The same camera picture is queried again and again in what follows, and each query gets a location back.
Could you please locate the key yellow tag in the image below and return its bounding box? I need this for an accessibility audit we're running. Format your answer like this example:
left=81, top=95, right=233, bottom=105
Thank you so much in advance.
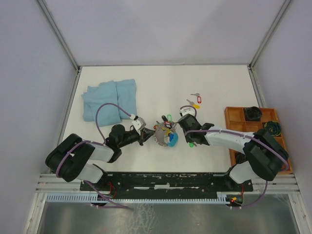
left=187, top=99, right=200, bottom=109

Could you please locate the purple cable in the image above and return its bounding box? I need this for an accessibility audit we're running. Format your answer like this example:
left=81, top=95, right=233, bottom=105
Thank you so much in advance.
left=56, top=103, right=137, bottom=210
left=180, top=104, right=288, bottom=209

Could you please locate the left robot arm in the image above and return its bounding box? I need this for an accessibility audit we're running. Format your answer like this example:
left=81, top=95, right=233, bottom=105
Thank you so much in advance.
left=45, top=124, right=155, bottom=190

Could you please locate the black coiled cable top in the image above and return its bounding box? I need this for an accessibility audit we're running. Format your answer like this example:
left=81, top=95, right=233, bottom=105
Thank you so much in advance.
left=244, top=106, right=263, bottom=121

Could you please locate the metal key organizer blue handle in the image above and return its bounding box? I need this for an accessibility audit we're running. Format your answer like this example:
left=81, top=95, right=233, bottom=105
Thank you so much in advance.
left=154, top=121, right=178, bottom=148

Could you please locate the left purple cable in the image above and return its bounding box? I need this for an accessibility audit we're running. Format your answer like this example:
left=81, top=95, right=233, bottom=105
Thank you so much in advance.
left=56, top=103, right=137, bottom=210

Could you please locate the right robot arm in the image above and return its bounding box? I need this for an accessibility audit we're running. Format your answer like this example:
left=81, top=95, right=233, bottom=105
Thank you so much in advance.
left=177, top=114, right=289, bottom=191

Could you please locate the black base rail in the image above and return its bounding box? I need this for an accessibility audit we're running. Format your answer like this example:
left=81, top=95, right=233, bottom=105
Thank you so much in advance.
left=80, top=172, right=254, bottom=197

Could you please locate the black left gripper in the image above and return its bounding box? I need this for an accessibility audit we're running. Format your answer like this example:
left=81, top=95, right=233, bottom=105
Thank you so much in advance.
left=118, top=127, right=156, bottom=148

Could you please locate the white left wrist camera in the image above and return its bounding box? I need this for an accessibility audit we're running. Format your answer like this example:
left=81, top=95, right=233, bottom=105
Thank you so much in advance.
left=130, top=114, right=146, bottom=133

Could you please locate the light blue folded cloth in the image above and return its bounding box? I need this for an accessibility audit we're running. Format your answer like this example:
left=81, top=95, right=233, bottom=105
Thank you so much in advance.
left=81, top=79, right=137, bottom=127

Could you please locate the black green coiled cable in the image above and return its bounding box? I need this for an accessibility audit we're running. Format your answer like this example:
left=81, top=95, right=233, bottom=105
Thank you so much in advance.
left=263, top=120, right=283, bottom=137

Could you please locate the green key tag on organizer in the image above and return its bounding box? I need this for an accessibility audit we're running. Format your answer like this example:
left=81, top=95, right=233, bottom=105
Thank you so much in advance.
left=167, top=114, right=173, bottom=122

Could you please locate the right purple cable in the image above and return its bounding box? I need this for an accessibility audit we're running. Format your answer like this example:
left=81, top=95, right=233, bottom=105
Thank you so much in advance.
left=180, top=104, right=288, bottom=209

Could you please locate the loose key red tag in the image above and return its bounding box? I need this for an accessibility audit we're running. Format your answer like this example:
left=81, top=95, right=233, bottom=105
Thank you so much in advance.
left=191, top=93, right=202, bottom=104

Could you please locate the blue key tag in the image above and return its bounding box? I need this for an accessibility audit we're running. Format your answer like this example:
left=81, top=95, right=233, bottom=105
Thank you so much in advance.
left=168, top=133, right=176, bottom=142

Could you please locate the black coiled cable bottom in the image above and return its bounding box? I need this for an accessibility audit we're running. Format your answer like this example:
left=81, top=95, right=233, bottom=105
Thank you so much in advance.
left=235, top=152, right=248, bottom=164

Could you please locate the white slotted cable duct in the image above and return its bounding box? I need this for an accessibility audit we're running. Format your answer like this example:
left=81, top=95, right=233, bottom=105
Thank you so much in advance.
left=46, top=191, right=232, bottom=203

